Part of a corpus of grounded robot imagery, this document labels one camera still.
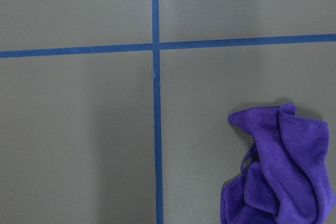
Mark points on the purple microfiber towel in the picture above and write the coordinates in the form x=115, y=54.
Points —
x=284, y=178

